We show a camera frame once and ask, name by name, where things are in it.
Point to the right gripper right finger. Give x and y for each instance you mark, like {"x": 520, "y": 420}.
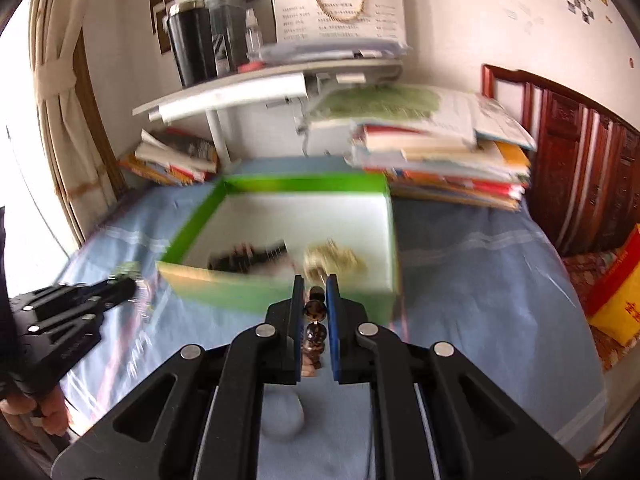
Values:
{"x": 434, "y": 414}

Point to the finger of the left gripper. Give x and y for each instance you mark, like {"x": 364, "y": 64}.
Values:
{"x": 49, "y": 317}
{"x": 113, "y": 290}

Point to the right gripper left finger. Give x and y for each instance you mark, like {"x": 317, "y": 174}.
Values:
{"x": 198, "y": 415}

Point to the black wristwatch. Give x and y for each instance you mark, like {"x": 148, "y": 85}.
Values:
{"x": 245, "y": 257}

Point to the white wristwatch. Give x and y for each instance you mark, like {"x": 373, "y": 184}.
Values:
{"x": 322, "y": 260}

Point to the person's left hand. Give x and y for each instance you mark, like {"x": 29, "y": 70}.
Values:
{"x": 54, "y": 418}

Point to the left stack of books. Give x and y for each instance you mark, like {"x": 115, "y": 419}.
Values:
{"x": 172, "y": 157}

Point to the stack of books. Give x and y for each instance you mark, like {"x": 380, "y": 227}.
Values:
{"x": 172, "y": 157}
{"x": 430, "y": 143}

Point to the green holographic box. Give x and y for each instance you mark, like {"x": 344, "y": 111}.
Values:
{"x": 302, "y": 211}

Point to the yellow red bag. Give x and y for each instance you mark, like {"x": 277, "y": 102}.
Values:
{"x": 612, "y": 305}

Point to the red wooden headboard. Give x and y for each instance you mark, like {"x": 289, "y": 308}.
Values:
{"x": 585, "y": 178}

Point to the white over-bed desk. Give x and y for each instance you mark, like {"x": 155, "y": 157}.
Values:
{"x": 272, "y": 84}

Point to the right stack of books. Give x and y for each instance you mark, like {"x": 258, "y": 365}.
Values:
{"x": 430, "y": 143}

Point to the black thermos tumbler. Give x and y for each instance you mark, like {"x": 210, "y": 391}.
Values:
{"x": 191, "y": 40}

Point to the clear spray bottle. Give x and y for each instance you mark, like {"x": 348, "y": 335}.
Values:
{"x": 253, "y": 36}

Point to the beige curtain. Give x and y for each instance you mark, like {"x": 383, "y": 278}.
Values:
{"x": 86, "y": 178}

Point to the white paper gift bag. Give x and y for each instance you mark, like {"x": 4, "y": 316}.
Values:
{"x": 347, "y": 19}

